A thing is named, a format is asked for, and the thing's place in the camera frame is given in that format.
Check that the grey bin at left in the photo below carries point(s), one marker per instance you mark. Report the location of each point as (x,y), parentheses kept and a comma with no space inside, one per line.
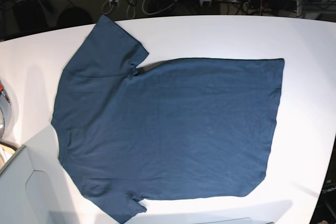
(24,191)

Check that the red and white device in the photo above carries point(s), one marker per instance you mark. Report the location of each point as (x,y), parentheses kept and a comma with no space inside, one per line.
(6,111)

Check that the dark blue T-shirt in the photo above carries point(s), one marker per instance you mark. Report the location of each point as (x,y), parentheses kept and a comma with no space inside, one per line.
(188,128)

